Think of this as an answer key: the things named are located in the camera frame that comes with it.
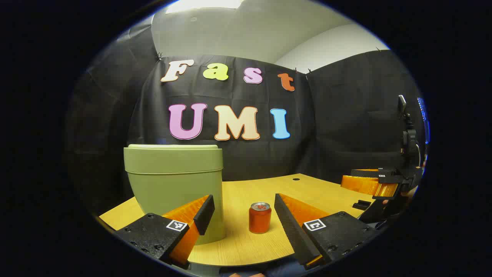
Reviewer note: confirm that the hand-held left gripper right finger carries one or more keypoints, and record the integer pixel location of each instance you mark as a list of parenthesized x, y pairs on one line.
[(288, 227)]

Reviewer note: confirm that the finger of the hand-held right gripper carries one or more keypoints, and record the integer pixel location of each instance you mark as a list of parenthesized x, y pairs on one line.
[(365, 184), (369, 173)]

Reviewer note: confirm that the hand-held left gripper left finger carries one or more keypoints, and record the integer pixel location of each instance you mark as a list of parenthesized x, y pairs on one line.
[(205, 215)]

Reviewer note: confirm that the red pop can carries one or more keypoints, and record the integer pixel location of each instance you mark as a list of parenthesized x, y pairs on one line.
[(260, 221)]

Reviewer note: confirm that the green desktop garbage bin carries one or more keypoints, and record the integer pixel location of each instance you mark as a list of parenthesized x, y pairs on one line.
[(173, 192)]

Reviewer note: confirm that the green garbage bin lid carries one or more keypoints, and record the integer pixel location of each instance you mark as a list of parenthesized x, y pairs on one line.
[(173, 146)]

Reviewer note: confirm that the wooden desktop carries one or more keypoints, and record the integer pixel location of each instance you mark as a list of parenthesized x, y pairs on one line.
[(246, 192)]

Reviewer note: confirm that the person's blue trousers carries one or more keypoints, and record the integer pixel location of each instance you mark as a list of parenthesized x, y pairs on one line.
[(282, 270)]

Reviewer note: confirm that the black backdrop cloth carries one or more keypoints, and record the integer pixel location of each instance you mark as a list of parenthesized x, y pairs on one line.
[(346, 115)]

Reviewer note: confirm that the computer monitor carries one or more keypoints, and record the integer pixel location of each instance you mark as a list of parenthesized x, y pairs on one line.
[(423, 119)]

